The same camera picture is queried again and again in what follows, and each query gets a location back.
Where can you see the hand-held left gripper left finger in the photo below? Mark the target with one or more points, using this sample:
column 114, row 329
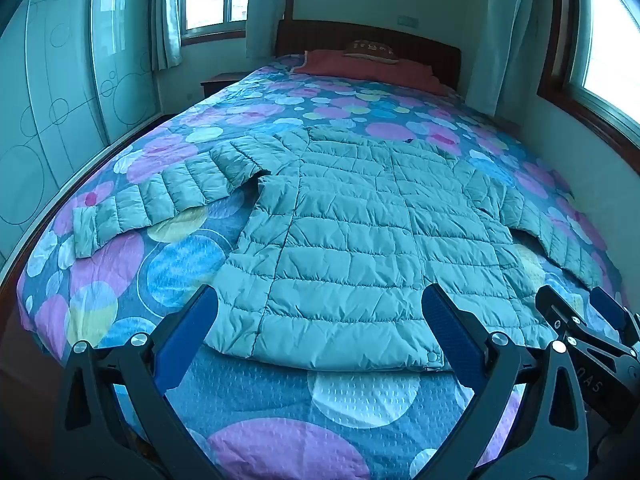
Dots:
column 187, row 332

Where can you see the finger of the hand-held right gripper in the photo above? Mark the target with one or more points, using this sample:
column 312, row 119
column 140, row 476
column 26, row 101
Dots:
column 610, row 310
column 557, row 310

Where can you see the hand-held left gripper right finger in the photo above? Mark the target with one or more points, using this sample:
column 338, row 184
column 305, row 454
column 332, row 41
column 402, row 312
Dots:
column 450, row 332

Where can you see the green quilted puffer jacket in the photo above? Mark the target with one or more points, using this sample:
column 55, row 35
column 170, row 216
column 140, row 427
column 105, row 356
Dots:
column 360, row 240

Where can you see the polka dot bedspread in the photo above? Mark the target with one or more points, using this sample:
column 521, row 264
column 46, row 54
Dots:
column 300, row 410

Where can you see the wooden nightstand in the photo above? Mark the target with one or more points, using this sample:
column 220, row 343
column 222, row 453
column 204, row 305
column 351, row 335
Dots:
column 220, row 82

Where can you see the large wood framed window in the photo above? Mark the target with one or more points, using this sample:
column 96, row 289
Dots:
column 600, row 50

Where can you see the wardrobe with circle pattern doors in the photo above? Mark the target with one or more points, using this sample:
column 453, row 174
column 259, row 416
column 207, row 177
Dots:
column 60, row 100

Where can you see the white curtain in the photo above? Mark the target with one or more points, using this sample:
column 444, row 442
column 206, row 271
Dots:
column 267, row 7
column 505, row 35
column 165, row 15

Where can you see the red pillow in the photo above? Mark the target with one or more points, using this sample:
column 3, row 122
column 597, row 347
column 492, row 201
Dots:
column 350, row 69

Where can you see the dark wooden bed headboard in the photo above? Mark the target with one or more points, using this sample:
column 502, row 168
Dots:
column 425, row 47

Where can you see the brown printed cushion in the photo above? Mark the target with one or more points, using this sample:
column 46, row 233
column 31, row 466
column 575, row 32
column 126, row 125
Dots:
column 370, row 50

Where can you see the white wall socket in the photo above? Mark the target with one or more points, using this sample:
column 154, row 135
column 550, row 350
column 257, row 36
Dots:
column 407, row 21

